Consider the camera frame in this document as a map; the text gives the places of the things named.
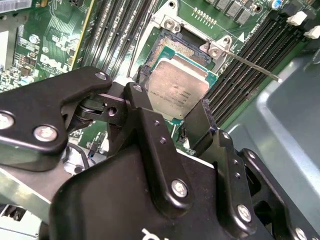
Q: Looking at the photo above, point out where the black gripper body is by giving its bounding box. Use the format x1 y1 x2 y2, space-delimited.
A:
47 145 276 240

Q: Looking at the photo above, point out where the metal locking lever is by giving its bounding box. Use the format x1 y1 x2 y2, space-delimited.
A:
223 49 283 83

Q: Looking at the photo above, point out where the silver CPU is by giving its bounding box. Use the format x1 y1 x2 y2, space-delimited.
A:
146 45 219 121

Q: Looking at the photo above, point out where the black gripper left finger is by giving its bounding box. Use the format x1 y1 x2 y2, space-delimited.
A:
0 65 195 211

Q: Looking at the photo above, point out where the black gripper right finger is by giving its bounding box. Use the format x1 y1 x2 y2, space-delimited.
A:
184 99 320 240

